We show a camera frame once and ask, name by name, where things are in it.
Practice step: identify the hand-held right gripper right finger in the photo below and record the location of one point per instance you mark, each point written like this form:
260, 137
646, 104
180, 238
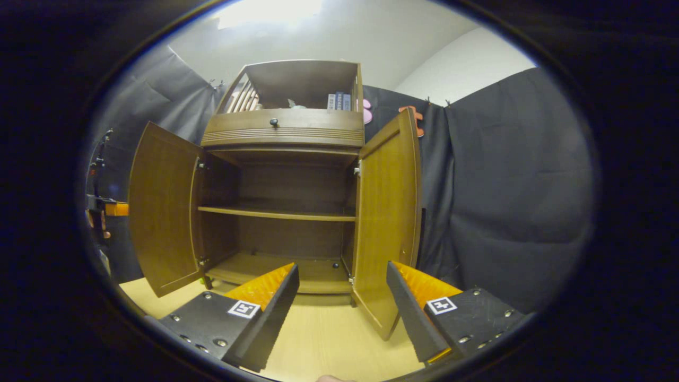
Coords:
411, 318

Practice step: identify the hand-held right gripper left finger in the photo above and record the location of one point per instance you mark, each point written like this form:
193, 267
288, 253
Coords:
270, 323

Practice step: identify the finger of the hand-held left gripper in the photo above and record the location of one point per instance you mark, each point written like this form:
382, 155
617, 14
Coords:
118, 209

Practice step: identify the wooden shoe cabinet door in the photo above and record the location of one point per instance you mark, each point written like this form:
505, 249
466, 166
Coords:
384, 223
162, 212

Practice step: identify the wooden double-door shoe cabinet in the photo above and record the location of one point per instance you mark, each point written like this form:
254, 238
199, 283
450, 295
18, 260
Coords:
286, 180

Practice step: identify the wooden cabinet drawer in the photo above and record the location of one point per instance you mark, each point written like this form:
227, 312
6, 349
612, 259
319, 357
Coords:
318, 130

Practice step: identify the wooden inner shelf board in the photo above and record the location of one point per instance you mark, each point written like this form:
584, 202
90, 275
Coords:
276, 214

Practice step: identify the black backdrop cloth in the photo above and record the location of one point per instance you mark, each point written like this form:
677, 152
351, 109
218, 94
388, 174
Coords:
504, 185

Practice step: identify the pale crumpled object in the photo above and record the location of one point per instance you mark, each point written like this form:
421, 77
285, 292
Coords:
296, 104

